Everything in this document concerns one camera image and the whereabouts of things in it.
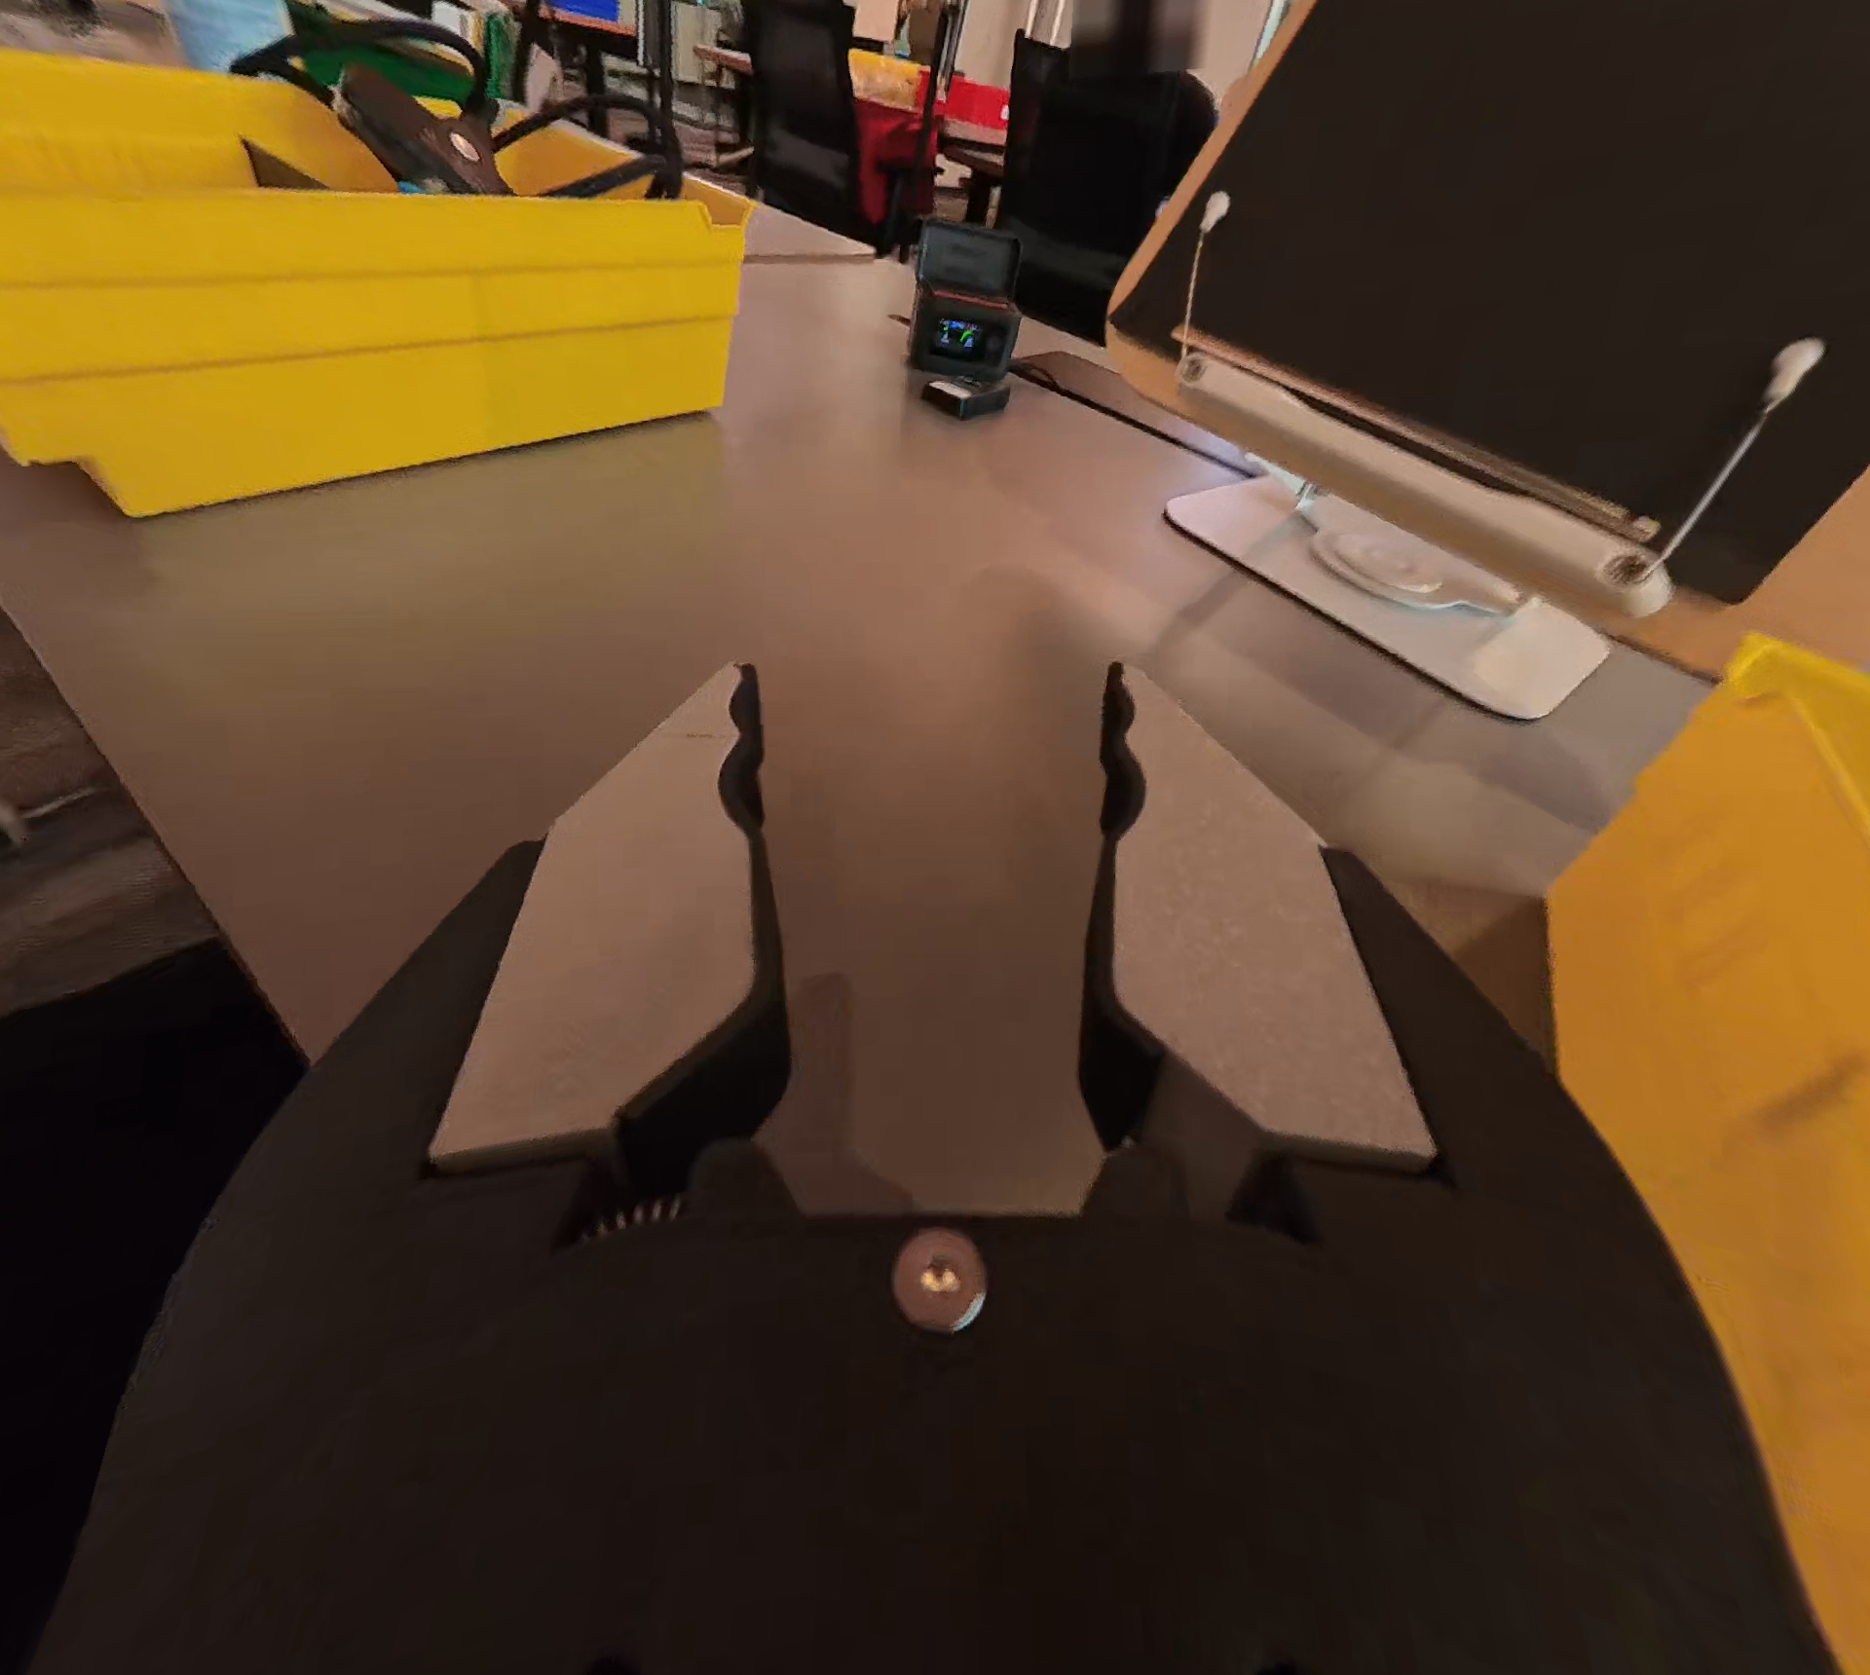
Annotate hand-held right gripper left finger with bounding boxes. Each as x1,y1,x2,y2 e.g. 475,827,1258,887
425,660,796,1180

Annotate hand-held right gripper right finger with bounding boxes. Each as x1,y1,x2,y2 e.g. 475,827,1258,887
1075,660,1437,1175

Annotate yellow plastic bin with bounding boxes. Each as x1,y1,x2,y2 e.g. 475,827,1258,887
1547,630,1870,1675
0,47,753,526

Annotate black charging case with screen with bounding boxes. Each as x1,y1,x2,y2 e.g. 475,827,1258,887
906,223,1022,378

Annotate black office chair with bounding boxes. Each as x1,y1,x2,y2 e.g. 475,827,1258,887
737,0,869,239
1004,32,1218,339

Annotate wooden stand with black board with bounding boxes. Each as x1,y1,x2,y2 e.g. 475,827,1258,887
1100,0,1870,722

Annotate red storage bin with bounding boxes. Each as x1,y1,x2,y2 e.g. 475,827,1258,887
854,71,1011,231

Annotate green box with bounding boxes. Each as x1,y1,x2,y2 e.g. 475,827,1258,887
295,0,520,104

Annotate brown leather strap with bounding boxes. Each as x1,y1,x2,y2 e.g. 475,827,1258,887
337,65,520,198

